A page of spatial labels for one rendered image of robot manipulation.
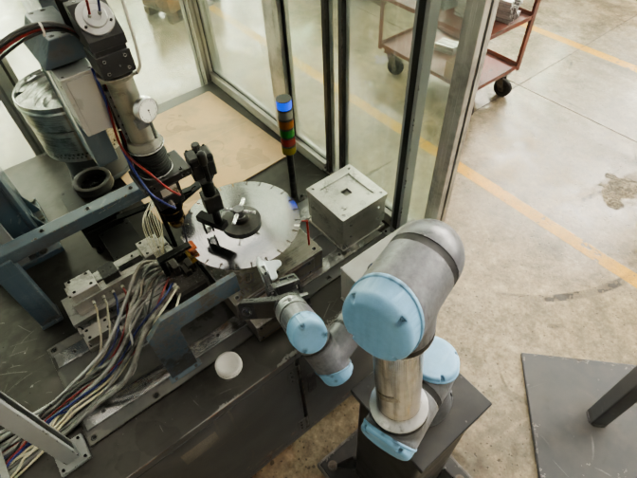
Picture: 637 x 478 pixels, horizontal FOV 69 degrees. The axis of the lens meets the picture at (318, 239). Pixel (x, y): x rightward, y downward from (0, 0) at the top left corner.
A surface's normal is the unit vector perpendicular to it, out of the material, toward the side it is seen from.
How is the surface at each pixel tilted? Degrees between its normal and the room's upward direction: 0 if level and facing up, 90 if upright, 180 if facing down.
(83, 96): 90
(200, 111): 0
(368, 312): 83
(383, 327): 83
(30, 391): 0
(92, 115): 90
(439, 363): 7
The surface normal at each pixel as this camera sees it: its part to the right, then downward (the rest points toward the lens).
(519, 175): -0.04, -0.65
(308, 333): 0.33, 0.25
